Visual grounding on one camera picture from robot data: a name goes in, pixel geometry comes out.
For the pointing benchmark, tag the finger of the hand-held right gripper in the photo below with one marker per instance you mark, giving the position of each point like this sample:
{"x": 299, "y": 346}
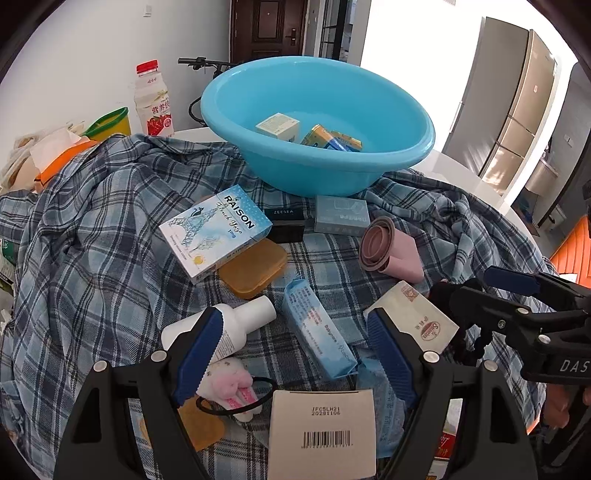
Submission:
{"x": 489, "y": 309}
{"x": 508, "y": 279}

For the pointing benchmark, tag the grey blue box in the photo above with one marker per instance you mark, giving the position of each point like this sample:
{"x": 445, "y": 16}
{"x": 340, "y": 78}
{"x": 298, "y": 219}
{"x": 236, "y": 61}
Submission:
{"x": 341, "y": 217}

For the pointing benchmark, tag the black cosmetics box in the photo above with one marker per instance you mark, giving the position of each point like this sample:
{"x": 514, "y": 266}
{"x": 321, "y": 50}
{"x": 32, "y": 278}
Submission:
{"x": 286, "y": 226}

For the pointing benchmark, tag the blue plastic basin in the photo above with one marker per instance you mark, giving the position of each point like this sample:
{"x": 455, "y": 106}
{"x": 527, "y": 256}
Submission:
{"x": 323, "y": 175}

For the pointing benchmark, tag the pink folding silicone cup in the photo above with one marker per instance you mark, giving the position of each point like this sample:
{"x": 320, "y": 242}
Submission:
{"x": 397, "y": 254}

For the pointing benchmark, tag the blue plaid shirt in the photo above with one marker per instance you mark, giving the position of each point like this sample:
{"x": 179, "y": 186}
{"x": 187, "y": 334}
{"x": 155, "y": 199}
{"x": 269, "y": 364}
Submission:
{"x": 115, "y": 258}

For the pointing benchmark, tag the light blue wipes pack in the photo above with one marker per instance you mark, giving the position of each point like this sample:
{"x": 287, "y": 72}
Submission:
{"x": 318, "y": 332}
{"x": 375, "y": 383}

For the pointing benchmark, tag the brown entrance door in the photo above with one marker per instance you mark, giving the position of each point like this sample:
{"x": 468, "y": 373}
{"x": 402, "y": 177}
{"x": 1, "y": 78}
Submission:
{"x": 268, "y": 27}

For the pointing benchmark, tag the white packet red oval logo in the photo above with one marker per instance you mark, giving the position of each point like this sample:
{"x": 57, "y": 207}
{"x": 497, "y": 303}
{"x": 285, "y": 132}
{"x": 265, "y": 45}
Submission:
{"x": 415, "y": 318}

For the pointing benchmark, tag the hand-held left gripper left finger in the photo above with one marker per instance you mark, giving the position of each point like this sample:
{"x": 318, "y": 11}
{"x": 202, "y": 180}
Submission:
{"x": 203, "y": 350}

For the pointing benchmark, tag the amber plastic soap case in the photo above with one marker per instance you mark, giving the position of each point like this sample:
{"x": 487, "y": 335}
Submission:
{"x": 201, "y": 429}
{"x": 251, "y": 270}

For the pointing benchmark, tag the large white barcode box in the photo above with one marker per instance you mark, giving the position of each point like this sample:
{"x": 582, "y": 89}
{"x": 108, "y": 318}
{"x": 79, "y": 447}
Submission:
{"x": 321, "y": 438}

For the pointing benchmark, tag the white plastic bottle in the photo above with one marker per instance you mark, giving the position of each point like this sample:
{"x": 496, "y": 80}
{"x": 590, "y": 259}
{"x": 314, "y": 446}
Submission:
{"x": 244, "y": 318}

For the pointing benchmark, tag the gold and blue pack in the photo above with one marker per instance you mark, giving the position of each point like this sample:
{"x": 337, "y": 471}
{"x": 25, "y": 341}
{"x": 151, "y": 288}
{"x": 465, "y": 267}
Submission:
{"x": 318, "y": 136}

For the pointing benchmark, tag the yellow green cup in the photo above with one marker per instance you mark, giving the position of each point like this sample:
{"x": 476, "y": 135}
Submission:
{"x": 108, "y": 124}

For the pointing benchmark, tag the orange ribbed seat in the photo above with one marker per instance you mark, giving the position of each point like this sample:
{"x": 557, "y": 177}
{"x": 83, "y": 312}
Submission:
{"x": 572, "y": 249}

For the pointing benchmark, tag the person's right hand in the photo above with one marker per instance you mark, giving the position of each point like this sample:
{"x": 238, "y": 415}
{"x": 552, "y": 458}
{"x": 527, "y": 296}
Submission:
{"x": 558, "y": 406}

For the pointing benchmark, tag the metal sink stand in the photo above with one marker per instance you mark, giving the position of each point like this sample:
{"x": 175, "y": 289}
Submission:
{"x": 545, "y": 175}

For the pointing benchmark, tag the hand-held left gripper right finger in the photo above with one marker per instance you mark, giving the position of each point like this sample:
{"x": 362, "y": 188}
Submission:
{"x": 390, "y": 355}

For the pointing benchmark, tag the silver refrigerator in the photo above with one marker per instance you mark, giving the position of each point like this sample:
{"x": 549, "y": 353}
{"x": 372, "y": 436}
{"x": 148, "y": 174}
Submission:
{"x": 503, "y": 101}

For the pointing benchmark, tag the black framed glass door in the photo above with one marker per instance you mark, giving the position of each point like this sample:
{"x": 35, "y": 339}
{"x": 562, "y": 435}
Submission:
{"x": 341, "y": 27}

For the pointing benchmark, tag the light blue tower print box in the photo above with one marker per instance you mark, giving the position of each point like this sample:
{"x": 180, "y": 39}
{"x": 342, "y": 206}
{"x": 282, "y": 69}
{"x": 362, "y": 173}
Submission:
{"x": 212, "y": 235}

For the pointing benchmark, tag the beige paper bag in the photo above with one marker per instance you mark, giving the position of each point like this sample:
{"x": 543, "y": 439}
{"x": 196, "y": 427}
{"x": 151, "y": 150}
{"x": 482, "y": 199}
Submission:
{"x": 18, "y": 170}

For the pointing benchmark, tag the black bicycle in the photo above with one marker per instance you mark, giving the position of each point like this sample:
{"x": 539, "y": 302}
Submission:
{"x": 198, "y": 61}

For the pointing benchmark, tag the yogurt drink bottle red cap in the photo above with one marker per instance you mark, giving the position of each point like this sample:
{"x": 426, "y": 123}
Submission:
{"x": 154, "y": 106}

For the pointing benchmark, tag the small white cardboard box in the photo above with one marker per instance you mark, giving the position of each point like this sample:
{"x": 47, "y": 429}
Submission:
{"x": 277, "y": 125}

